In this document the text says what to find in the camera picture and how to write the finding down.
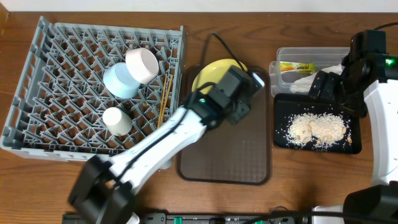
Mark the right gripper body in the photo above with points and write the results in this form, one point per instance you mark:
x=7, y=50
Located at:
x=333, y=88

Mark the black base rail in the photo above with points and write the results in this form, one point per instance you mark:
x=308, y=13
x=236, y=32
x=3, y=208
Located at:
x=276, y=217

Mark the grey plastic dishwasher rack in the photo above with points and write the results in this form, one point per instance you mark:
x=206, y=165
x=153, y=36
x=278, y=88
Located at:
x=56, y=112

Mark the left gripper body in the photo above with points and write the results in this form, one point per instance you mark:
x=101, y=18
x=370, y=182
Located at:
x=236, y=114

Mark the clear plastic waste bin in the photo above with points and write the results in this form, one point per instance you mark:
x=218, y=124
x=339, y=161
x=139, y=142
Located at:
x=321, y=57

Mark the light blue saucer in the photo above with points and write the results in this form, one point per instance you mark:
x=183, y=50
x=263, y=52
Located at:
x=118, y=80

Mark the white bowl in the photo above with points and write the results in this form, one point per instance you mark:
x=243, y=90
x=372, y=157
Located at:
x=142, y=65

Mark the green snack wrapper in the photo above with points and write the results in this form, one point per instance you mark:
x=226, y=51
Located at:
x=296, y=67

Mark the white tissue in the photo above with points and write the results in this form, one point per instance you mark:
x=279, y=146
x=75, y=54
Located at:
x=302, y=86

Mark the wooden chopstick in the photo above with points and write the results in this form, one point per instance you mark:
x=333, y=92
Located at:
x=162, y=102
x=167, y=93

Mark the spilled rice food waste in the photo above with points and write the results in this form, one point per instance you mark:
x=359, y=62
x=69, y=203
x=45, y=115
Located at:
x=322, y=131

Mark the black waste tray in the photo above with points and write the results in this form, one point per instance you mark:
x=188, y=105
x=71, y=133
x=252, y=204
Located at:
x=286, y=105

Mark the white plastic cup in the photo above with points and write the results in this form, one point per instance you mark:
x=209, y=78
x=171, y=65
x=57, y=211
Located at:
x=117, y=122

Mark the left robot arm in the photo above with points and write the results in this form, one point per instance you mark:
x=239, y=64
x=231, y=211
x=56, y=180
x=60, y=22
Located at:
x=105, y=190

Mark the yellow round plate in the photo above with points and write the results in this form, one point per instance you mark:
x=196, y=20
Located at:
x=213, y=72

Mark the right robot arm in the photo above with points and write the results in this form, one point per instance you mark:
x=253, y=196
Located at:
x=367, y=85

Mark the brown plastic serving tray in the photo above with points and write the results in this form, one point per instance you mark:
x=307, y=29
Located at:
x=234, y=154

